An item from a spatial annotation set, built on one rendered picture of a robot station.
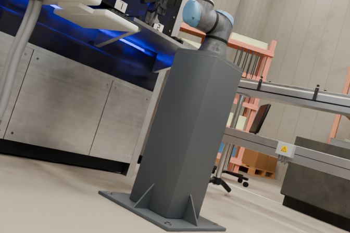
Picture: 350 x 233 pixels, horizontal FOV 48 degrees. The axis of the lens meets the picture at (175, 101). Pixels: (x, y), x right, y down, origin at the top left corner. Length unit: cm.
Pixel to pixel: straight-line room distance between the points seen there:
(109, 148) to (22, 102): 67
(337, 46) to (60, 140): 827
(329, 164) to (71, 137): 166
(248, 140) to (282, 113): 681
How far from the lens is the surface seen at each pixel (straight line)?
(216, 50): 193
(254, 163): 837
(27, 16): 198
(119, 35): 224
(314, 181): 407
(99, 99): 247
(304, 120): 965
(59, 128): 236
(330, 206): 399
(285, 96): 303
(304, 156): 290
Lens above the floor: 40
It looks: 4 degrees up
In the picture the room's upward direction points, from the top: 17 degrees clockwise
